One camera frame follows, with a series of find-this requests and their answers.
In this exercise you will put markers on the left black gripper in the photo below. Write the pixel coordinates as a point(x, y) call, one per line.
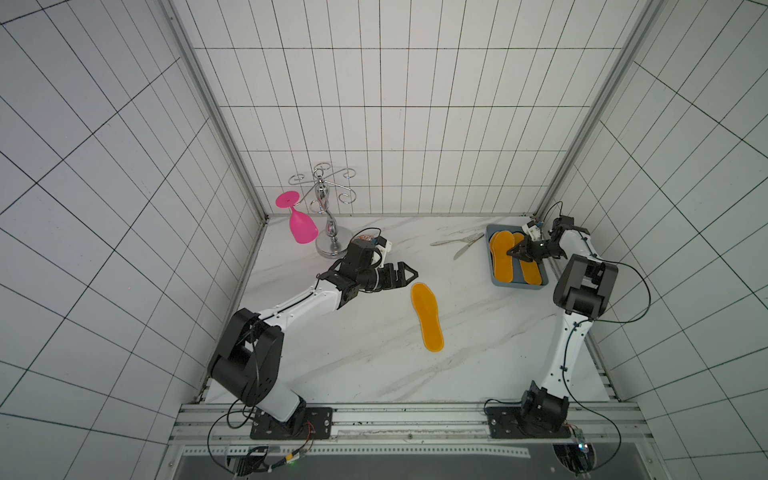
point(391, 280)

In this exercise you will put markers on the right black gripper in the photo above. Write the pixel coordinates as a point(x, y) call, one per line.
point(531, 249)

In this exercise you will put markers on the yellow insole bottom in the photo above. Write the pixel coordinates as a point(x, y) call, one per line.
point(505, 268)

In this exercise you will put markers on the yellow insole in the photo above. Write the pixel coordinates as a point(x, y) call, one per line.
point(505, 268)
point(493, 247)
point(425, 305)
point(530, 270)

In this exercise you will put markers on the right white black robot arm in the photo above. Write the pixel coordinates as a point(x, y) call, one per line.
point(582, 294)

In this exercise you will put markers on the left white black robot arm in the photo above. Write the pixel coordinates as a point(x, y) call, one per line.
point(246, 360)

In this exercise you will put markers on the blue storage box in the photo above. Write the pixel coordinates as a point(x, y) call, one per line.
point(518, 281)

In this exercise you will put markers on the silver metal glass rack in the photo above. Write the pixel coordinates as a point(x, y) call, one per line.
point(321, 183)

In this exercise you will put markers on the pink plastic wine glass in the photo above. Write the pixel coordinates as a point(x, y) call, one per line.
point(302, 227)

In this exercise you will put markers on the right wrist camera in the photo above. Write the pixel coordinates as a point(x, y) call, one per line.
point(533, 230)

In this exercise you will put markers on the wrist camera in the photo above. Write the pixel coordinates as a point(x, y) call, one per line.
point(381, 244)
point(533, 230)

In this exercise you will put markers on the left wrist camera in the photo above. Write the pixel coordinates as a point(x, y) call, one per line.
point(381, 244)

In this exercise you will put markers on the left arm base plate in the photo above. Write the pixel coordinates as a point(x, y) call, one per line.
point(307, 422)

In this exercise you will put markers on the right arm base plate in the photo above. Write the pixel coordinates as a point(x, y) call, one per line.
point(511, 422)

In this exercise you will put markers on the aluminium mounting rail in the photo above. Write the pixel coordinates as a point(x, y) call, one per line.
point(403, 428)

